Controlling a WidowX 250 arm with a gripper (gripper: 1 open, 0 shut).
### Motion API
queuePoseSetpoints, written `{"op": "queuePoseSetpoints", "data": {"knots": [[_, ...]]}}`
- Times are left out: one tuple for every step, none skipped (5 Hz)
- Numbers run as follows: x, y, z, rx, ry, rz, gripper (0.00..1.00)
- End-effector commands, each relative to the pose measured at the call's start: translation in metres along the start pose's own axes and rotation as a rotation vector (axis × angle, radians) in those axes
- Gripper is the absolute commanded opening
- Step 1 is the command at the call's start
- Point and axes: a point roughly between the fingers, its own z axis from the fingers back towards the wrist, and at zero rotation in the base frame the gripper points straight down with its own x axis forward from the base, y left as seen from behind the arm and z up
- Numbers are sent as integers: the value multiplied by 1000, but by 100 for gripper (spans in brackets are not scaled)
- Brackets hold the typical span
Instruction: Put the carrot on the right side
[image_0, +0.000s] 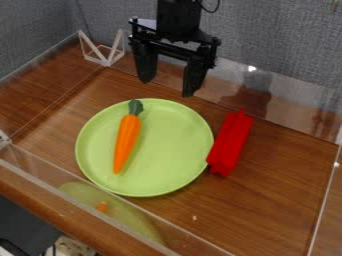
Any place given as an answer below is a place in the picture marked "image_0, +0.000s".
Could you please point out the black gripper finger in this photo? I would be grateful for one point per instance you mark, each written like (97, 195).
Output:
(194, 77)
(146, 62)

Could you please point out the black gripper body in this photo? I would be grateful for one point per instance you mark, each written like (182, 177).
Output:
(183, 46)

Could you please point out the orange toy carrot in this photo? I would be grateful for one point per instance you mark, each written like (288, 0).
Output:
(127, 134)

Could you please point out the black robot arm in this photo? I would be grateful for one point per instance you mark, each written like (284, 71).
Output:
(179, 15)

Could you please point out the green round plate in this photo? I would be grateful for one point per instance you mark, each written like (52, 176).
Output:
(168, 156)

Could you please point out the red folded cloth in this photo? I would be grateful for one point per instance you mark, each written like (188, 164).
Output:
(228, 143)

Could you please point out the clear acrylic corner bracket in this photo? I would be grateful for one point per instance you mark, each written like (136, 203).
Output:
(100, 54)

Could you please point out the clear acrylic enclosure wall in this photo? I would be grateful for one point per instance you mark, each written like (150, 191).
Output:
(276, 207)

